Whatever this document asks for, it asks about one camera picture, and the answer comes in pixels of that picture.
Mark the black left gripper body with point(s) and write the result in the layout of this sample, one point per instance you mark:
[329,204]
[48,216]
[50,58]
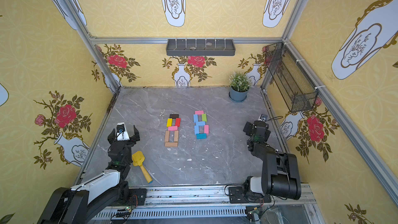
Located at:
[133,137]

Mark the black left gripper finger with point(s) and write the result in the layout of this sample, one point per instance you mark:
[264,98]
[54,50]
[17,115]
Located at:
[136,136]
[112,136]

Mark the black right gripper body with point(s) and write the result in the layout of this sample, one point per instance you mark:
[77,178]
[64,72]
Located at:
[256,131]

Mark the natural wood block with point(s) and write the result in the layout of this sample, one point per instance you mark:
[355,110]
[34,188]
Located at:
[167,137]
[171,144]
[176,136]

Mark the yellow block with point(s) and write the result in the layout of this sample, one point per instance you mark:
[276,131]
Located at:
[169,122]

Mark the red block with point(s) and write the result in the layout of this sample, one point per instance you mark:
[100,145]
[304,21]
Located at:
[178,121]

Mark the light blue short block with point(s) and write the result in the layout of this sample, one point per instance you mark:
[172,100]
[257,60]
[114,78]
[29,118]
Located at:
[196,129]

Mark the teal block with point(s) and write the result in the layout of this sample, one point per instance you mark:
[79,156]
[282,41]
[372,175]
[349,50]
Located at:
[201,136]

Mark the light blue long block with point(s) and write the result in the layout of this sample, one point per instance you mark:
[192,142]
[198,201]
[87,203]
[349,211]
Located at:
[195,118]

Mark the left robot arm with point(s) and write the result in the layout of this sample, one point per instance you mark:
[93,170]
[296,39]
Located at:
[80,203]

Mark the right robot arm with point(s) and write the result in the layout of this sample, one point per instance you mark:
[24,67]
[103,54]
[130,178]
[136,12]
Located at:
[279,174]

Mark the yellow toy shovel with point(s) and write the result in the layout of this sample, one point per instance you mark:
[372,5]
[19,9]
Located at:
[138,159]

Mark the blue plant pot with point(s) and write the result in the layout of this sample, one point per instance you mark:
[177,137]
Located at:
[237,96]

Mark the green artificial plant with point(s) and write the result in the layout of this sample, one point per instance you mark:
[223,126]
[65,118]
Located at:
[239,82]

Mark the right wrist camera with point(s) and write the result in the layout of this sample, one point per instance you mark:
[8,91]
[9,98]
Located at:
[263,117]

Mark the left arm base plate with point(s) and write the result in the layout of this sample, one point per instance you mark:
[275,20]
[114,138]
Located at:
[137,196]

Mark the black wire mesh basket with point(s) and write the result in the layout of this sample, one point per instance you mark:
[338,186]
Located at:
[298,91]

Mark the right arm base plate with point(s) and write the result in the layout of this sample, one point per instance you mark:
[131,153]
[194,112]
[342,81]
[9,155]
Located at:
[237,194]

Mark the aluminium rail frame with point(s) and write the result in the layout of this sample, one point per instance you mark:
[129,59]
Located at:
[203,201]

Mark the grey wall shelf tray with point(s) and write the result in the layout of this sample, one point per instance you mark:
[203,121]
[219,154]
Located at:
[200,47]

